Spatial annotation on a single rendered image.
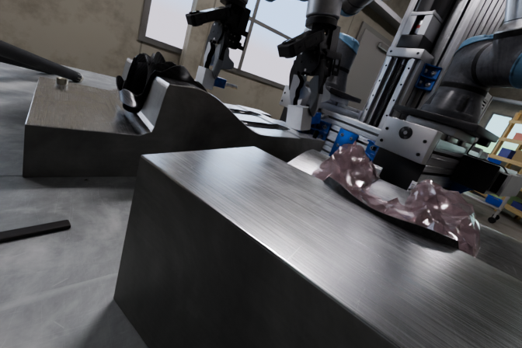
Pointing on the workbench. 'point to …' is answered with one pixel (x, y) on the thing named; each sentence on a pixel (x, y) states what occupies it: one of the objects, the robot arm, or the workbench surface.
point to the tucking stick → (33, 230)
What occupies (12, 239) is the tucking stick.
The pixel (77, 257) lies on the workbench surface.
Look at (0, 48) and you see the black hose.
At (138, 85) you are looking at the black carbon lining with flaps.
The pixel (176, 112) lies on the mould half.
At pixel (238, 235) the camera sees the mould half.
